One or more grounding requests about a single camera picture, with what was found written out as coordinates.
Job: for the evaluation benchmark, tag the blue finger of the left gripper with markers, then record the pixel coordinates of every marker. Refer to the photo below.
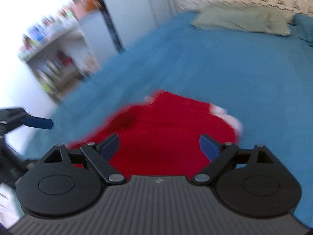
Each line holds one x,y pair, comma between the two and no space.
37,122

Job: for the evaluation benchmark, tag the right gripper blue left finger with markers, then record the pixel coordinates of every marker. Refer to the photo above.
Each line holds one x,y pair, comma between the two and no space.
99,156

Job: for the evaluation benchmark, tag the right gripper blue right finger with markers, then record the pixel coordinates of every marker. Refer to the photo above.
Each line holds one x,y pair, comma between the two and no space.
220,157

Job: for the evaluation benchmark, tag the white shelf unit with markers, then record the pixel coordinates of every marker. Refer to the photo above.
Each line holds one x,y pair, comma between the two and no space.
57,51

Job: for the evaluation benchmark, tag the blue bed sheet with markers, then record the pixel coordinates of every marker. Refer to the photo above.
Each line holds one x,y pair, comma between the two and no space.
263,80

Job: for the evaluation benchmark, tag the green pillow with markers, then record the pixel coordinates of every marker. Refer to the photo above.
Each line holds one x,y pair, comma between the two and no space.
240,17

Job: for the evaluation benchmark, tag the white wardrobe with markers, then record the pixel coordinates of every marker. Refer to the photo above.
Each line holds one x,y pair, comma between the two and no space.
129,20

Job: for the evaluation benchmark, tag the folded blue duvet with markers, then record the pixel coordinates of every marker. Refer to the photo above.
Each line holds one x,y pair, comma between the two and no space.
302,28

